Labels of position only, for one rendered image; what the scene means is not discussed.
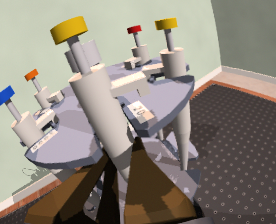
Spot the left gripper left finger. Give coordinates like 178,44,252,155
24,147,120,224

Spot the black perforated breadboard plate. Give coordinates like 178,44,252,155
187,83,276,224

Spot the white pipette with blue button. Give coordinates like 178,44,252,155
0,85,101,208

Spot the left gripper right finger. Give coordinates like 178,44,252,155
124,136,197,224

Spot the white hand pipette with yellow button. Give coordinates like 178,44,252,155
50,16,151,183

